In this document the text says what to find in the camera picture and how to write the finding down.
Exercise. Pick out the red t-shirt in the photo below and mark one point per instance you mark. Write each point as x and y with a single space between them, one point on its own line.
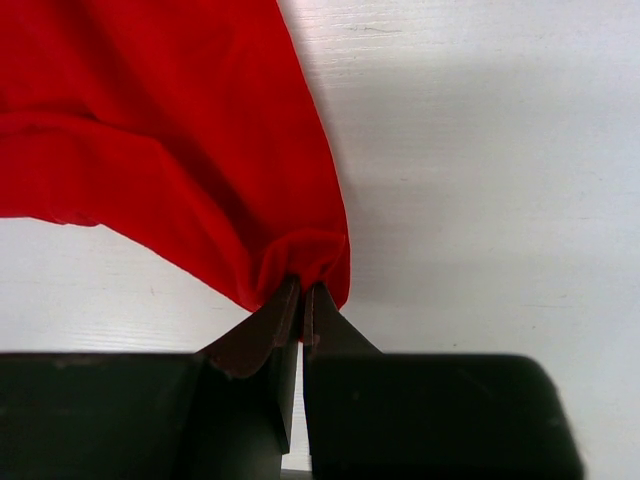
186 126

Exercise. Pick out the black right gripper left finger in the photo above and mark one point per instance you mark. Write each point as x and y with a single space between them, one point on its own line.
264 347

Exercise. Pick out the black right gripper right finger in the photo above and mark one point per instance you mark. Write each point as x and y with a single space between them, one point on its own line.
332 349

